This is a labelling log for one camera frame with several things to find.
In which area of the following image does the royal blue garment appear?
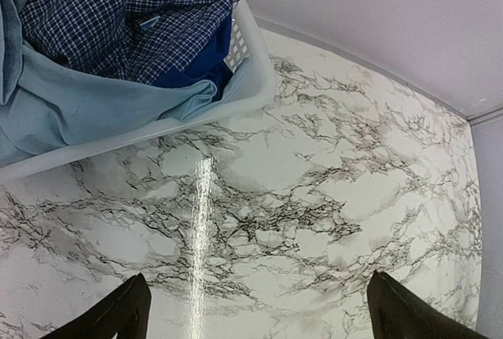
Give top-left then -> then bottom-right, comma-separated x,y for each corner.
142,0 -> 238,90

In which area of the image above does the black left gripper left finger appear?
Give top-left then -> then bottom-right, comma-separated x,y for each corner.
44,273 -> 152,339

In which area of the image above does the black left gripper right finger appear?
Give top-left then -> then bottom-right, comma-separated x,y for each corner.
367,271 -> 484,339

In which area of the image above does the light blue garment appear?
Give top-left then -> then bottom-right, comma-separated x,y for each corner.
0,43 -> 219,167

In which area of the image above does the white plastic laundry basket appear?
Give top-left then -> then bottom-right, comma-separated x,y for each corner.
1,0 -> 276,181

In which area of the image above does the blue checked shirt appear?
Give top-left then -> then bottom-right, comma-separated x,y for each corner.
19,0 -> 240,85

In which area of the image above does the grey blue denim garment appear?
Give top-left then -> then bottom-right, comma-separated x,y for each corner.
1,0 -> 28,105

